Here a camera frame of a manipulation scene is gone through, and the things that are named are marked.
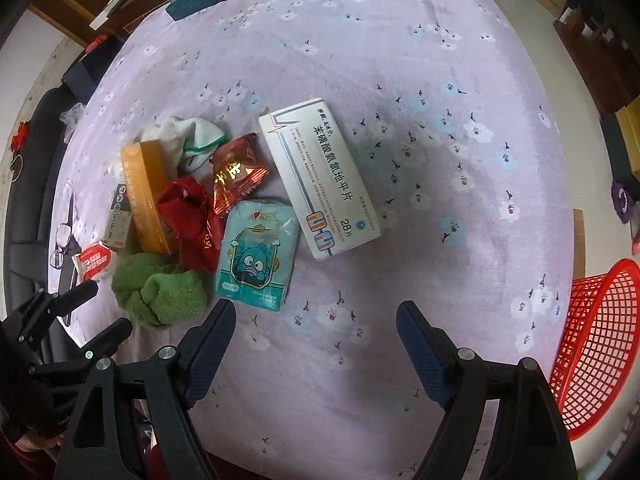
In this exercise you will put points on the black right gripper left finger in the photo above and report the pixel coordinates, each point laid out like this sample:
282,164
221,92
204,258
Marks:
181,376

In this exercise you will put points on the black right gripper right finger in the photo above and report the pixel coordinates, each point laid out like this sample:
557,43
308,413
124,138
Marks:
458,380

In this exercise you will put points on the green fuzzy cloth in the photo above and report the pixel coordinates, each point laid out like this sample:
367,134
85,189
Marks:
157,291

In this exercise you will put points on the long white medicine box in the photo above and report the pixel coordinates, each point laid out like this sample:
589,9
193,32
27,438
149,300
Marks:
319,175

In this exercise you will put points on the teal cartoon tissue pack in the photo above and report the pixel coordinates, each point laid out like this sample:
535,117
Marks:
257,253

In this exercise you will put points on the white red snack bag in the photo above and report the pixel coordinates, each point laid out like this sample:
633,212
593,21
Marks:
93,263

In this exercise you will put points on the white green-trimmed sock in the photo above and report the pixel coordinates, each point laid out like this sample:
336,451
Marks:
185,144

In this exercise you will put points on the dark-framed eyeglasses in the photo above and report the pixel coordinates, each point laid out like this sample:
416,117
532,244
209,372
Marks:
65,247

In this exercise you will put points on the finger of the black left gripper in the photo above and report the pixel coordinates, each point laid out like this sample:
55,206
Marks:
62,355
35,316

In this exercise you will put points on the floral purple tablecloth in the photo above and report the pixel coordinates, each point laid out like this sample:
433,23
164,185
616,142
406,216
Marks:
450,128

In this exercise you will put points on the red plastic mesh basket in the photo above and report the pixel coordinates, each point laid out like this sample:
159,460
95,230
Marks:
599,345

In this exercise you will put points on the red gold candy wrapper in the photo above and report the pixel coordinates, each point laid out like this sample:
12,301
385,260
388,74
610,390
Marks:
236,172

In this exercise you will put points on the red plastic bag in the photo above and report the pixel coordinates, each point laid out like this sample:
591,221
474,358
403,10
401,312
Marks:
188,211

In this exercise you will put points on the orange carton box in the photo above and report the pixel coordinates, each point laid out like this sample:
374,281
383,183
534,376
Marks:
145,177

